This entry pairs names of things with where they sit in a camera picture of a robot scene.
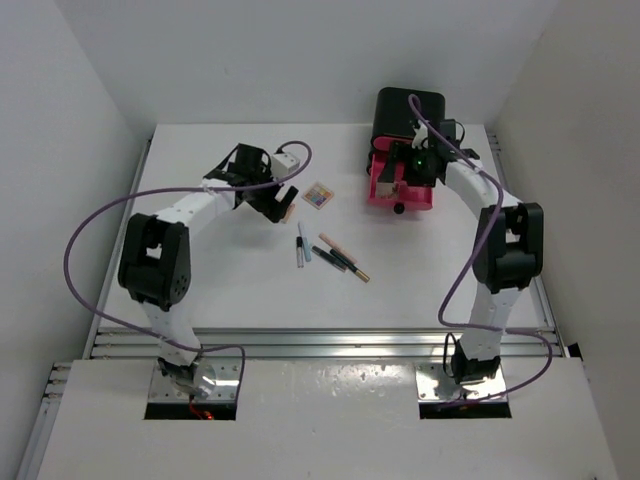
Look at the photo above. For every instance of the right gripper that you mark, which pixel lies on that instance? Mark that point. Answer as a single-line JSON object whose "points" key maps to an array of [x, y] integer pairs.
{"points": [[403, 152]]}

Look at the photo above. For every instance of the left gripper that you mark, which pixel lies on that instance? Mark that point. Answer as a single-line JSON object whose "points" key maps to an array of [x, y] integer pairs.
{"points": [[271, 212]]}

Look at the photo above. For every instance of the peach eyeshadow palette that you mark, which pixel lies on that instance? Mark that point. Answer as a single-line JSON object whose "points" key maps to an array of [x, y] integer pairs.
{"points": [[288, 214]]}

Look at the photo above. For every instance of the pink drawer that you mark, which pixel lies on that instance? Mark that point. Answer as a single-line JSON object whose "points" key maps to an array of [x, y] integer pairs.
{"points": [[383, 143], [411, 198]]}

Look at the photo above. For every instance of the pink top drawer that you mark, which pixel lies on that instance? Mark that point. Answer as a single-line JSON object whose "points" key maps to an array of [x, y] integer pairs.
{"points": [[383, 143]]}

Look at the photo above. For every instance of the brown concealer palette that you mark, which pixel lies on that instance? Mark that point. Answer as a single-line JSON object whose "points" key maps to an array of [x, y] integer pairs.
{"points": [[390, 180]]}

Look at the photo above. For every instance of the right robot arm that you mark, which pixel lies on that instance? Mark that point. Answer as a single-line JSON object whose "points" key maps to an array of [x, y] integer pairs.
{"points": [[507, 252]]}

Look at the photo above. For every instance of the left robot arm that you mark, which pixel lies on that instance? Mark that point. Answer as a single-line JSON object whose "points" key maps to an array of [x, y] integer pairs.
{"points": [[155, 265]]}

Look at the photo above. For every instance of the colourful eyeshadow palette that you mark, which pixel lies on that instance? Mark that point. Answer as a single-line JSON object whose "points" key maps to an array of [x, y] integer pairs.
{"points": [[318, 195]]}

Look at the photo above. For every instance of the clear lip gloss tube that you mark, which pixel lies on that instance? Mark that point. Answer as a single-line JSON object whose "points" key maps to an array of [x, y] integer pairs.
{"points": [[299, 252]]}

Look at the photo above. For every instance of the light blue mascara tube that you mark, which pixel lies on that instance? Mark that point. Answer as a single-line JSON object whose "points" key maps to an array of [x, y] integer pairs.
{"points": [[305, 243]]}

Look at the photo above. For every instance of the dark green eyeliner pen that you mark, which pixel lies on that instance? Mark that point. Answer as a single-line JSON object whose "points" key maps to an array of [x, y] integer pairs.
{"points": [[329, 258]]}

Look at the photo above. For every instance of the pink concealer stick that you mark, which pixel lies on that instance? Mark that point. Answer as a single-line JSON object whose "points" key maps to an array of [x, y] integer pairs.
{"points": [[334, 245]]}

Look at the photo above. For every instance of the black gold mascara tube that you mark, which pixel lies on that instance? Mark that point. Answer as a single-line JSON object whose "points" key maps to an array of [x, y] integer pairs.
{"points": [[350, 265]]}

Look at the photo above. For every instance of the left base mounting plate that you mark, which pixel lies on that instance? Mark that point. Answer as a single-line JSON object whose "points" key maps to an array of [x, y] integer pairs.
{"points": [[204, 381]]}

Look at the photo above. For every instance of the base mounting plate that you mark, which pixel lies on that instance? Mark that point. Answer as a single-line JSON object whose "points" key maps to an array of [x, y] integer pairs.
{"points": [[204, 381], [435, 386]]}

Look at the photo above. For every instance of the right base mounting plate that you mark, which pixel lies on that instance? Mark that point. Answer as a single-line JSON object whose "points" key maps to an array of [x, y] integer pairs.
{"points": [[435, 386]]}

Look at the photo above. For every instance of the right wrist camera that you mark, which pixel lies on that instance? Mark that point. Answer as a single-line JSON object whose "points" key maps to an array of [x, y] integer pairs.
{"points": [[421, 134]]}

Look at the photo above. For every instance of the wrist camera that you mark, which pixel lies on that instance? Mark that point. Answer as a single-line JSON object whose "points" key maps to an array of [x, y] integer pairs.
{"points": [[283, 164], [421, 134]]}

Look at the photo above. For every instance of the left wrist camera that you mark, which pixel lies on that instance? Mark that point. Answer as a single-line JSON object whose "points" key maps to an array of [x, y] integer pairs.
{"points": [[283, 164]]}

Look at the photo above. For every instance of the aluminium front rail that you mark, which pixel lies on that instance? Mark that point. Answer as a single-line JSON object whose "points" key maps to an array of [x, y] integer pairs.
{"points": [[112, 343]]}

